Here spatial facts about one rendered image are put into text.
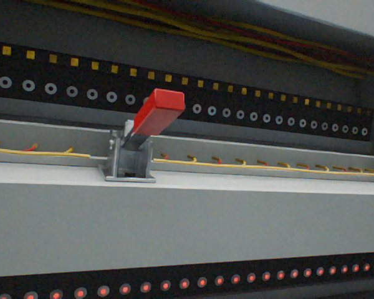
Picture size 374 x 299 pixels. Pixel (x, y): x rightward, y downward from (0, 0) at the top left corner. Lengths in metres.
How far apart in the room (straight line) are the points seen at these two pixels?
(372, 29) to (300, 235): 0.22
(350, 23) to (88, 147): 0.26
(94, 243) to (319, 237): 0.15
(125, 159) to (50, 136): 0.05
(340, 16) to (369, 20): 0.04
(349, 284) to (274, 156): 0.27
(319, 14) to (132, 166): 0.21
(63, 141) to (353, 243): 0.21
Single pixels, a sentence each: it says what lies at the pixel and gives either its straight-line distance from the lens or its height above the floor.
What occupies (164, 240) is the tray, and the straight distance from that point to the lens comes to 0.18.
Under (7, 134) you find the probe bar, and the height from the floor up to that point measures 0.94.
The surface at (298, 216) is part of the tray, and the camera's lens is 0.22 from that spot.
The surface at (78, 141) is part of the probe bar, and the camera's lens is 0.21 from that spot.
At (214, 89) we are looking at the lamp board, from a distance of 0.39.
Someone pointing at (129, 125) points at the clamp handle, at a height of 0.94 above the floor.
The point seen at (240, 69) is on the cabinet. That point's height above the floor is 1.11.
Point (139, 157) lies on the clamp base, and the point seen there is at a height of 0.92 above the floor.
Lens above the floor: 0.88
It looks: 14 degrees up
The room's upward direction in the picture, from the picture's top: 1 degrees counter-clockwise
